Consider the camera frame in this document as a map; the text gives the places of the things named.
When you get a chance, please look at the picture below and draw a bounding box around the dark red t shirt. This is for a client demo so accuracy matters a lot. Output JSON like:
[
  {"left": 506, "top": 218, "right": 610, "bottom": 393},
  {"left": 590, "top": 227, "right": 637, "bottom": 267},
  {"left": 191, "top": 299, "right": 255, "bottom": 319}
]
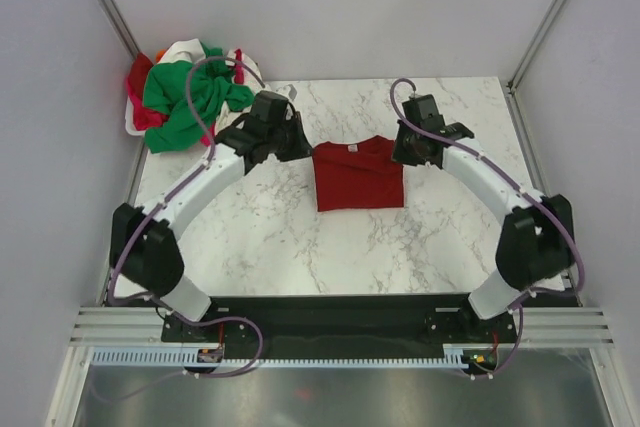
[{"left": 312, "top": 136, "right": 405, "bottom": 212}]

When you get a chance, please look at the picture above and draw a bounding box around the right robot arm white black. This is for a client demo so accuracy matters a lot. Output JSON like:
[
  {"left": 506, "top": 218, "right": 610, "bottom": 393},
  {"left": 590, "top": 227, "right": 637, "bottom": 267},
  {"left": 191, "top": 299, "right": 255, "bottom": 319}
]
[{"left": 392, "top": 94, "right": 575, "bottom": 341}]

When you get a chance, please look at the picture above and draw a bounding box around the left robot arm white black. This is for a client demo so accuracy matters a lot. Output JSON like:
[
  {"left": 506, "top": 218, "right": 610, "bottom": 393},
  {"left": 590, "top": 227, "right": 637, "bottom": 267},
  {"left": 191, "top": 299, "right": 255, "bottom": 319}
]
[{"left": 107, "top": 90, "right": 312, "bottom": 340}]

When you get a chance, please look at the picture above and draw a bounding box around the green t shirt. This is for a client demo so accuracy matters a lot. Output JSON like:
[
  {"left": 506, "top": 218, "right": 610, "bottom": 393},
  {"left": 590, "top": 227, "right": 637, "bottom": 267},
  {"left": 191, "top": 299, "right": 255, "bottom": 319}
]
[{"left": 142, "top": 39, "right": 254, "bottom": 154}]

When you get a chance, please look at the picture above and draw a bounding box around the cream white t shirt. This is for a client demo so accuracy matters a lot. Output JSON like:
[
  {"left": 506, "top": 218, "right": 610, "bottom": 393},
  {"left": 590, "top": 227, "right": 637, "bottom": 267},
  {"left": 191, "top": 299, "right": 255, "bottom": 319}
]
[{"left": 122, "top": 39, "right": 266, "bottom": 144}]

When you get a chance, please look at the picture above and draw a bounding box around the pink magenta t shirt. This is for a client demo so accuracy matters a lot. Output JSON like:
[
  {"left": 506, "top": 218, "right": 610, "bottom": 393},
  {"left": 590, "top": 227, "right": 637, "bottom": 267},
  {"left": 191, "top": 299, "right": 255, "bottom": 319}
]
[{"left": 124, "top": 97, "right": 168, "bottom": 136}]

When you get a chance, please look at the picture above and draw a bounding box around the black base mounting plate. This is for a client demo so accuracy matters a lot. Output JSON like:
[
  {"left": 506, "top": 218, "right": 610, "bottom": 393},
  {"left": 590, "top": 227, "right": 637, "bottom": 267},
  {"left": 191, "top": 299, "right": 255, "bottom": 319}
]
[{"left": 161, "top": 294, "right": 516, "bottom": 359}]

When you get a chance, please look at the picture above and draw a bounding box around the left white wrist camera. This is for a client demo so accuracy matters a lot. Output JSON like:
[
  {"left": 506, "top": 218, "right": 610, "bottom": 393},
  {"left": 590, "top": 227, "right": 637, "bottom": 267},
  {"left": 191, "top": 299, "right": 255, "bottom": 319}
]
[{"left": 277, "top": 84, "right": 297, "bottom": 103}]

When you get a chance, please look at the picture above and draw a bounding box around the right aluminium frame post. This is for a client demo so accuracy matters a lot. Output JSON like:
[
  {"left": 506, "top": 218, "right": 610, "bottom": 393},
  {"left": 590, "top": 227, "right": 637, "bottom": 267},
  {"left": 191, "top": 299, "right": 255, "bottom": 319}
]
[{"left": 507, "top": 0, "right": 601, "bottom": 93}]

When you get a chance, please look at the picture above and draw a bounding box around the white slotted cable duct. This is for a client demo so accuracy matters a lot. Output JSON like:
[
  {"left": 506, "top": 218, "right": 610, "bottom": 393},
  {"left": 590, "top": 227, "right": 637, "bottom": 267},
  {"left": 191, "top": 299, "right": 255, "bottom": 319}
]
[{"left": 90, "top": 344, "right": 499, "bottom": 370}]

